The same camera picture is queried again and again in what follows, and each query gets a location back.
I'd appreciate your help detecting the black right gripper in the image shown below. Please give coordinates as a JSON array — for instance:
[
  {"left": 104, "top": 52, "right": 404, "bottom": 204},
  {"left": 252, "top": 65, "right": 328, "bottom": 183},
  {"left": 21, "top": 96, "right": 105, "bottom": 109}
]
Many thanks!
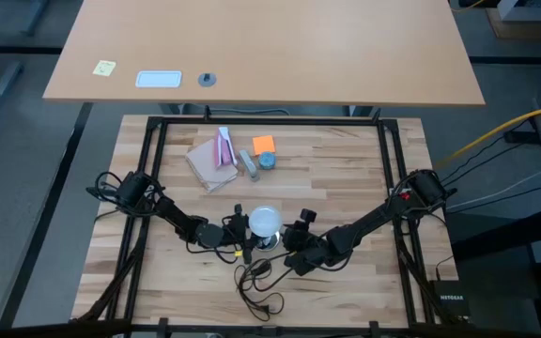
[{"left": 277, "top": 220, "right": 332, "bottom": 277}]

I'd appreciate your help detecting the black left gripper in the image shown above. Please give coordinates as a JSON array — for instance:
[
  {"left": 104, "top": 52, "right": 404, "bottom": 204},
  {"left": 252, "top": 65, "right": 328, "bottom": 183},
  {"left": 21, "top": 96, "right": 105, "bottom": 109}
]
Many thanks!
[{"left": 223, "top": 213, "right": 265, "bottom": 251}]

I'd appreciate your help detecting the white reflector lightbulb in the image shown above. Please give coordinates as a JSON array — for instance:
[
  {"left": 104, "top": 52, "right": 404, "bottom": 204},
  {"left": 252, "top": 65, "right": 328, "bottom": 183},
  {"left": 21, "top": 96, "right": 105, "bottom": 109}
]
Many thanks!
[{"left": 248, "top": 206, "right": 284, "bottom": 238}]

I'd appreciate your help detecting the black lamp power cord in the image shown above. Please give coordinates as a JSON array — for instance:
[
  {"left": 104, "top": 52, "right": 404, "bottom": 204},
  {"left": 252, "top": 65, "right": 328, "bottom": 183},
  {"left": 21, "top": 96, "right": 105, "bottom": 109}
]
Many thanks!
[{"left": 232, "top": 251, "right": 286, "bottom": 323}]

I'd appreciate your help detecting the brown paper notebook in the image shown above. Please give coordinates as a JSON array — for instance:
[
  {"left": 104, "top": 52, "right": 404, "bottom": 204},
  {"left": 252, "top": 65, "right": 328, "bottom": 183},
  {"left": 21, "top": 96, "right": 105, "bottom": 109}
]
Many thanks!
[{"left": 184, "top": 139, "right": 240, "bottom": 192}]

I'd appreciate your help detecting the orange sticky note pad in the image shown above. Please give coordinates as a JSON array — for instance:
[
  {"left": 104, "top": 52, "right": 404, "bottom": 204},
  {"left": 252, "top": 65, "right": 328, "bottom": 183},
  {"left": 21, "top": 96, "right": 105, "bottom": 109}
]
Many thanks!
[{"left": 252, "top": 134, "right": 277, "bottom": 157}]

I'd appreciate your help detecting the white rectangular tray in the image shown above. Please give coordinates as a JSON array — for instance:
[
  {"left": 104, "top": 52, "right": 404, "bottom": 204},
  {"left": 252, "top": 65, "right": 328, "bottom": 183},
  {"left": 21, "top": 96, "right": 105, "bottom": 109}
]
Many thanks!
[{"left": 134, "top": 69, "right": 183, "bottom": 89}]

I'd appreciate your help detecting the light brown wooden desk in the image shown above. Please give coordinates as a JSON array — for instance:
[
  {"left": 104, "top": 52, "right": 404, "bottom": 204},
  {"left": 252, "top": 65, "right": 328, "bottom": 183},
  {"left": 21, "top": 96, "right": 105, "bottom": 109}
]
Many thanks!
[{"left": 42, "top": 0, "right": 487, "bottom": 108}]

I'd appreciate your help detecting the yellow sticky note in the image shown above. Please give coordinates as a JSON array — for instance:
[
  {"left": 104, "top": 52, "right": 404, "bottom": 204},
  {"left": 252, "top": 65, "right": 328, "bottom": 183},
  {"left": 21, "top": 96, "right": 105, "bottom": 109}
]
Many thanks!
[{"left": 92, "top": 59, "right": 116, "bottom": 78}]

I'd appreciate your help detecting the black power strip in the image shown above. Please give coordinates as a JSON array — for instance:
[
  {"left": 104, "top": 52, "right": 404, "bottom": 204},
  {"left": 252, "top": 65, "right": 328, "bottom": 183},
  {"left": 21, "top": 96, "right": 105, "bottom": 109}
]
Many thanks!
[{"left": 504, "top": 130, "right": 534, "bottom": 145}]

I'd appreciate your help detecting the brown cardboard box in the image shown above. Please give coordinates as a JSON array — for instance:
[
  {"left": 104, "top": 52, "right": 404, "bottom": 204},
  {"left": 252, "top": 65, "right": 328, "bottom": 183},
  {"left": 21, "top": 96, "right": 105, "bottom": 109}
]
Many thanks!
[{"left": 485, "top": 7, "right": 541, "bottom": 41}]

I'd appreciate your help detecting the grey box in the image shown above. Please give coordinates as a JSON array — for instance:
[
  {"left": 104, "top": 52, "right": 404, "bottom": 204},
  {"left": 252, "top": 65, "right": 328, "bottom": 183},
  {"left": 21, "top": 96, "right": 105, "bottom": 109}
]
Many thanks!
[{"left": 495, "top": 0, "right": 541, "bottom": 23}]

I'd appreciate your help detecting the black metal table frame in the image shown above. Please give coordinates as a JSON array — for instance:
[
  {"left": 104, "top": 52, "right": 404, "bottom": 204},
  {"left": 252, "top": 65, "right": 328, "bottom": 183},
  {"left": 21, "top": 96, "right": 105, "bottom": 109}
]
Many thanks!
[{"left": 68, "top": 106, "right": 445, "bottom": 338}]

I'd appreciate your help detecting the black left arm base cable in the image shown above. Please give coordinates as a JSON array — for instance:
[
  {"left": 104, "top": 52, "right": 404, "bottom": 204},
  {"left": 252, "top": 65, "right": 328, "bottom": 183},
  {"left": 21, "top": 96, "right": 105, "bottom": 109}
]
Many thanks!
[{"left": 85, "top": 171, "right": 126, "bottom": 203}]

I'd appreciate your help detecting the black Netgear network switch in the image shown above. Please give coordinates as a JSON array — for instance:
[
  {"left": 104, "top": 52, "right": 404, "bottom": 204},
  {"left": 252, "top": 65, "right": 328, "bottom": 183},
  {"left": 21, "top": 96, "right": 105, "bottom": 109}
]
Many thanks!
[{"left": 428, "top": 279, "right": 471, "bottom": 318}]

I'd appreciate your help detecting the black floor cable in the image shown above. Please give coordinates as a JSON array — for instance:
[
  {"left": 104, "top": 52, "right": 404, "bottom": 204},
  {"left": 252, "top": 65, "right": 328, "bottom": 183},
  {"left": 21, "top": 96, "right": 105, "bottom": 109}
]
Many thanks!
[{"left": 439, "top": 140, "right": 530, "bottom": 187}]

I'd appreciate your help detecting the white floor cable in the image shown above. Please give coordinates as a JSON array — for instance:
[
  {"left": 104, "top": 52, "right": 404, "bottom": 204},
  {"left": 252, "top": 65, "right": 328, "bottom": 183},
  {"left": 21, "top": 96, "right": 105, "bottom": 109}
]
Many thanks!
[{"left": 443, "top": 167, "right": 541, "bottom": 211}]

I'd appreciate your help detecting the yellow cable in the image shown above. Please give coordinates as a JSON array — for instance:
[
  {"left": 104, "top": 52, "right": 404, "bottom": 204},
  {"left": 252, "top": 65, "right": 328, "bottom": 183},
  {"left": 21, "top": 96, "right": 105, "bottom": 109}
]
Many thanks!
[{"left": 434, "top": 100, "right": 541, "bottom": 168}]

